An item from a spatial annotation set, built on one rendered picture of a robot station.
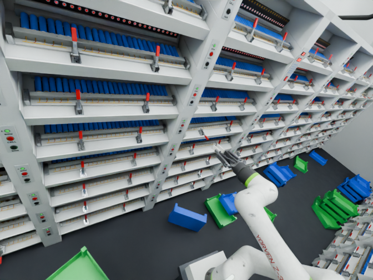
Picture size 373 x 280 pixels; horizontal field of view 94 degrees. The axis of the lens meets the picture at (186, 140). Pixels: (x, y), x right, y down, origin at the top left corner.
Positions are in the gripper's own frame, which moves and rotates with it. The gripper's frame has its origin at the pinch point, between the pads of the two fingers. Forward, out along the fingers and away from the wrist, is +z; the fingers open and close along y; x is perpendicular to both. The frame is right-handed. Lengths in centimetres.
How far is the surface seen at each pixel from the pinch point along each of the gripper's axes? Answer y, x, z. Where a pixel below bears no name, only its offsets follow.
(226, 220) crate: 50, -97, -7
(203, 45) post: -24, 51, 9
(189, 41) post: -24, 51, 19
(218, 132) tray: 17.5, -1.1, 17.8
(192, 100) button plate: -19.9, 26.2, 11.9
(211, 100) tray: 0.5, 23.0, 18.9
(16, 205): -99, -37, 28
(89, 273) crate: -73, -49, -13
